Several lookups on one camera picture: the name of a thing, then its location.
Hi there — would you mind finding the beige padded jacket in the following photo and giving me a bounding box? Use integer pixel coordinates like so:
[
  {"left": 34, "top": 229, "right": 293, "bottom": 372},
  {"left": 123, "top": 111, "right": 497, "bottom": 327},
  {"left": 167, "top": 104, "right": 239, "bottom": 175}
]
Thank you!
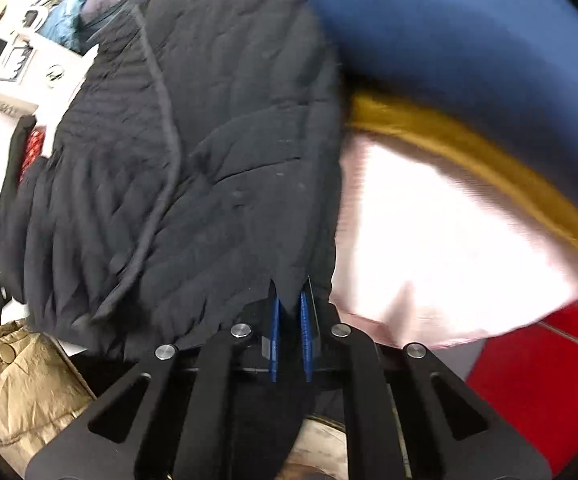
[{"left": 0, "top": 320, "right": 98, "bottom": 476}]

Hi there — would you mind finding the blue cloth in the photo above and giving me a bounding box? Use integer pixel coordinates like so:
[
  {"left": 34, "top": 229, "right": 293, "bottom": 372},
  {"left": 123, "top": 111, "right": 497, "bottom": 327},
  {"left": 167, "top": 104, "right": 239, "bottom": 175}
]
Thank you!
[{"left": 288, "top": 0, "right": 578, "bottom": 128}]

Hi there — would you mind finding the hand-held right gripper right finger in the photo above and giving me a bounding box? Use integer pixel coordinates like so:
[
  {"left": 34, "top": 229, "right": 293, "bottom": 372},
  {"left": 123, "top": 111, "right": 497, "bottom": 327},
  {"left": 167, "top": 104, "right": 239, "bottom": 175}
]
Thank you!
[{"left": 299, "top": 276, "right": 553, "bottom": 480}]

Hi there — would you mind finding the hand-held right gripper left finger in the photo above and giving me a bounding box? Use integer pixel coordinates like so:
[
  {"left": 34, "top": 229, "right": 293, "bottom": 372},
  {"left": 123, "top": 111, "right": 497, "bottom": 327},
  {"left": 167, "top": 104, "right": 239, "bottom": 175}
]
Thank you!
[{"left": 24, "top": 280, "right": 283, "bottom": 480}]

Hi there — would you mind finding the mustard yellow cloth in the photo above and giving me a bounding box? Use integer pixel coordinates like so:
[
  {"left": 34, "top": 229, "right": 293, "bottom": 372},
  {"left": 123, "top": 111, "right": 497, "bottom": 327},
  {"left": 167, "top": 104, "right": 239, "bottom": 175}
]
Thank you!
[{"left": 345, "top": 87, "right": 578, "bottom": 288}]

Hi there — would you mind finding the pink polka-dot bed sheet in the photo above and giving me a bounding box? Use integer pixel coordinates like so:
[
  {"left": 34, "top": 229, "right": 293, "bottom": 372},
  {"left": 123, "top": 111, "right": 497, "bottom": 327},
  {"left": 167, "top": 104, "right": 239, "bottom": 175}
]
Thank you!
[{"left": 329, "top": 130, "right": 578, "bottom": 352}]

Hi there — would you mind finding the teal and grey down jacket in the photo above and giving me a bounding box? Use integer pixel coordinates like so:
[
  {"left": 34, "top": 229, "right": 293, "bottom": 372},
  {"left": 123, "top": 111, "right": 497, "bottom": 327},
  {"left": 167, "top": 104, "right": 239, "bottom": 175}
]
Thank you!
[{"left": 39, "top": 0, "right": 180, "bottom": 55}]

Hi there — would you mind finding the red fabric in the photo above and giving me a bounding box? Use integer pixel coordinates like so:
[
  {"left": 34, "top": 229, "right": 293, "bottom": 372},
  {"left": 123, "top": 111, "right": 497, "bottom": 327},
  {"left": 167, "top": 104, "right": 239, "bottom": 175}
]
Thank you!
[{"left": 464, "top": 290, "right": 578, "bottom": 463}]

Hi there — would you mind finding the black quilted jacket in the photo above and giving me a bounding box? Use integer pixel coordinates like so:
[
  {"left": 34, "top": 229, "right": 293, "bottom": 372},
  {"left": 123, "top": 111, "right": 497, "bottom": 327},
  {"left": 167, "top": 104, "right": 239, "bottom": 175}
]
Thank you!
[{"left": 0, "top": 0, "right": 346, "bottom": 361}]

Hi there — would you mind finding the white electric heater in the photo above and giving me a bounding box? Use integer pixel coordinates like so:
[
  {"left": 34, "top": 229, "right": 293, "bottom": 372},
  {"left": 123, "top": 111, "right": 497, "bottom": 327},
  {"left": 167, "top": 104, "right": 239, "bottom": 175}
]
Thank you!
[{"left": 0, "top": 10, "right": 100, "bottom": 131}]

